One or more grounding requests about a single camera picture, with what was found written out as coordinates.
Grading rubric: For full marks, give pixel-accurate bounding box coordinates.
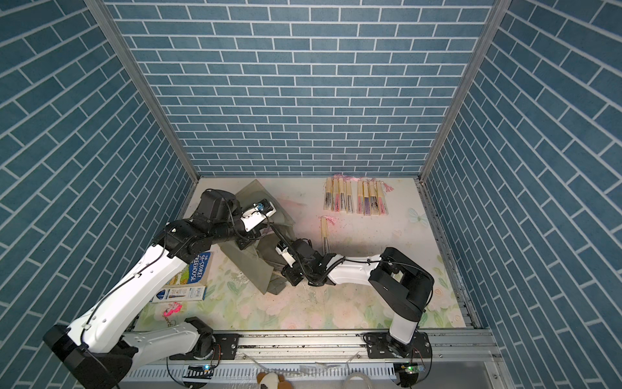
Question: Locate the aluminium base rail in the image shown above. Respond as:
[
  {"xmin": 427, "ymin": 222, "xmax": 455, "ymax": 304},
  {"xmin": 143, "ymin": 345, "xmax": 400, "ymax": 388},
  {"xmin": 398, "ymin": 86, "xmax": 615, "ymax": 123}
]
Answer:
[{"xmin": 121, "ymin": 328, "xmax": 513, "ymax": 388}]

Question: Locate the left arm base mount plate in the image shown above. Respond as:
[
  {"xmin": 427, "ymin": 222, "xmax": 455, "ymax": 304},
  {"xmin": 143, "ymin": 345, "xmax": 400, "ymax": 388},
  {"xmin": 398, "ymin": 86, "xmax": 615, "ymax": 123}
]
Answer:
[{"xmin": 170, "ymin": 333, "xmax": 241, "ymax": 363}]

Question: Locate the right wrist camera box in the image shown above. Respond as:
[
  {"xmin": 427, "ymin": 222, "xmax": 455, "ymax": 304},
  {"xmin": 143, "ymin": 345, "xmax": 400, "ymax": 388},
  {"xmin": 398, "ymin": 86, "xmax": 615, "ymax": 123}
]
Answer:
[{"xmin": 275, "ymin": 246, "xmax": 296, "ymax": 267}]

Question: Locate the olive green canvas tote bag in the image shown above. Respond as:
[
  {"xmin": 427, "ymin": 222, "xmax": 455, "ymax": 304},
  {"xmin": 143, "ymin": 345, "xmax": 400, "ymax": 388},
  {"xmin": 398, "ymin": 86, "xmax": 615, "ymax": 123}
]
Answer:
[{"xmin": 219, "ymin": 179, "xmax": 296, "ymax": 295}]

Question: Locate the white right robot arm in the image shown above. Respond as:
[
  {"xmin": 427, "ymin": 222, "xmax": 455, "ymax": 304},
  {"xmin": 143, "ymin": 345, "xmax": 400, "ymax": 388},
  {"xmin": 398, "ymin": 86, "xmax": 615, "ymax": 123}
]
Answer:
[{"xmin": 275, "ymin": 239, "xmax": 434, "ymax": 345}]

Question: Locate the white black-inked fan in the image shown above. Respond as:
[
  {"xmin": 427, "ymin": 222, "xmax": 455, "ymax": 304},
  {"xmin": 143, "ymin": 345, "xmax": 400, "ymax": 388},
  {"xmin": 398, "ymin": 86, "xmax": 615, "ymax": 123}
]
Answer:
[{"xmin": 320, "ymin": 216, "xmax": 335, "ymax": 254}]

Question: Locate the white blue small box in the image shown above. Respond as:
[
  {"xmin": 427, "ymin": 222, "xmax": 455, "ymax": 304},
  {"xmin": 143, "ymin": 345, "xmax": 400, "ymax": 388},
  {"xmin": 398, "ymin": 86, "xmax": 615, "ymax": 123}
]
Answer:
[{"xmin": 150, "ymin": 285, "xmax": 207, "ymax": 303}]

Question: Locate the pink teal fan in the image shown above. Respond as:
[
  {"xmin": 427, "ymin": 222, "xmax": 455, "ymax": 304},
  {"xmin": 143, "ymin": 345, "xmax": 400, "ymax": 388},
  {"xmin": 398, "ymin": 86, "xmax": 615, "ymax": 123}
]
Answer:
[{"xmin": 376, "ymin": 180, "xmax": 393, "ymax": 215}]

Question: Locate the pink keychain toy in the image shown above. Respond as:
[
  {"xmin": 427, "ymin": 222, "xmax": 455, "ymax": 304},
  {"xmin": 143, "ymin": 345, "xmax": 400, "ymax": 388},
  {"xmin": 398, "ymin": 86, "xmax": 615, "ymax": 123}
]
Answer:
[{"xmin": 162, "ymin": 301, "xmax": 183, "ymax": 318}]

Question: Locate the pink folding fan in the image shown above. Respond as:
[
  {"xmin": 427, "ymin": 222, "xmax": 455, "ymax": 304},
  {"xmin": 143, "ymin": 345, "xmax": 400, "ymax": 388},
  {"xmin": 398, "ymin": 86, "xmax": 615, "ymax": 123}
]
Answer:
[{"xmin": 331, "ymin": 177, "xmax": 341, "ymax": 212}]

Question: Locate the blue illustrated book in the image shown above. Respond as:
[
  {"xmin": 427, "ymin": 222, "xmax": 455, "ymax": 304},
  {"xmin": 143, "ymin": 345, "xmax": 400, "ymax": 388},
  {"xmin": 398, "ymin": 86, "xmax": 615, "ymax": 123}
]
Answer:
[{"xmin": 167, "ymin": 251, "xmax": 212, "ymax": 287}]

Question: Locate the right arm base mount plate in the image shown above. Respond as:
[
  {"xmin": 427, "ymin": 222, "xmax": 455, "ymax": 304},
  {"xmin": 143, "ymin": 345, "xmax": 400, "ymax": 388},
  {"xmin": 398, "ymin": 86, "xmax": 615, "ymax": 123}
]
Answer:
[{"xmin": 362, "ymin": 332, "xmax": 432, "ymax": 359}]

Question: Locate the black patterned bamboo folding fan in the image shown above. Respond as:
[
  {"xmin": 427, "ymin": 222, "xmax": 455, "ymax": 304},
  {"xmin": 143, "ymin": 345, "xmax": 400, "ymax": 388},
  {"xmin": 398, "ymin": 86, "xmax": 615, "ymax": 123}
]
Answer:
[{"xmin": 323, "ymin": 177, "xmax": 335, "ymax": 211}]

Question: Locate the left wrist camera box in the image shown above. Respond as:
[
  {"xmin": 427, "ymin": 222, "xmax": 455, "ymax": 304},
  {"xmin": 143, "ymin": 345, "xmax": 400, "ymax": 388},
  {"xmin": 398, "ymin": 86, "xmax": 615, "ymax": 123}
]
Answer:
[{"xmin": 241, "ymin": 199, "xmax": 276, "ymax": 232}]

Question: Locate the brown plush toy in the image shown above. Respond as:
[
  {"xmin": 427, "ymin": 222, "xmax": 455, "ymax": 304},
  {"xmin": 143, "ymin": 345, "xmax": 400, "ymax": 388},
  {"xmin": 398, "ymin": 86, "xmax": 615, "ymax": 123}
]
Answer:
[{"xmin": 256, "ymin": 372, "xmax": 294, "ymax": 389}]

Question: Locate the purple folding fan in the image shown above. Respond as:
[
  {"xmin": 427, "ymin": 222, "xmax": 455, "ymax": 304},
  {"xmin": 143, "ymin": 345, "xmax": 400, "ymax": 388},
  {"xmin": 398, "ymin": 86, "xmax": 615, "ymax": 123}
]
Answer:
[{"xmin": 362, "ymin": 180, "xmax": 372, "ymax": 216}]

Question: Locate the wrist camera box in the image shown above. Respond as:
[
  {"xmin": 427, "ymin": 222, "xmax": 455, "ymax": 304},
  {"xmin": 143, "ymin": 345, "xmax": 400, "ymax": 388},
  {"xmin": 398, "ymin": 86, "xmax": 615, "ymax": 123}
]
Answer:
[
  {"xmin": 275, "ymin": 246, "xmax": 296, "ymax": 267},
  {"xmin": 241, "ymin": 199, "xmax": 276, "ymax": 232}
]

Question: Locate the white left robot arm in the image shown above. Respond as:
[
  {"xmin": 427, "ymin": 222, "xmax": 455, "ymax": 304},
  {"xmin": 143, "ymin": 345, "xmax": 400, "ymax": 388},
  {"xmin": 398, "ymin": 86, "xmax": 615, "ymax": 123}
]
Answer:
[{"xmin": 44, "ymin": 189, "xmax": 273, "ymax": 388}]

